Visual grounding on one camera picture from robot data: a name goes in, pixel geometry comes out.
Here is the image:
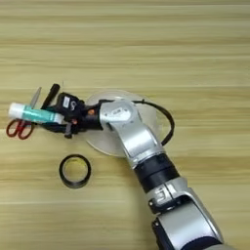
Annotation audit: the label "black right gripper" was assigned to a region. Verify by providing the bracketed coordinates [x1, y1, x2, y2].
[42, 99, 104, 140]

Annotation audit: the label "white green glue stick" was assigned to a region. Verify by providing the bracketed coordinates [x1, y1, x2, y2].
[7, 102, 65, 125]

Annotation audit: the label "black marker pen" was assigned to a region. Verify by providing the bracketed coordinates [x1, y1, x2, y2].
[40, 83, 62, 110]

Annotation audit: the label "black tape roll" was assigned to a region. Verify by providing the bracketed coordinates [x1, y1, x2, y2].
[58, 153, 92, 189]

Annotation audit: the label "black box with white label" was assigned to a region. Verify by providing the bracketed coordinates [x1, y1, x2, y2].
[56, 92, 80, 115]

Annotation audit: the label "beige round plate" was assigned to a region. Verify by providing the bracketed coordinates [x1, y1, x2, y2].
[83, 89, 162, 158]

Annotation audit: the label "red handled scissors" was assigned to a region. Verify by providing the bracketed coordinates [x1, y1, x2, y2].
[5, 86, 42, 141]

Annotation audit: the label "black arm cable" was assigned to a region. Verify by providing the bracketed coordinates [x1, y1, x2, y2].
[131, 99, 176, 147]

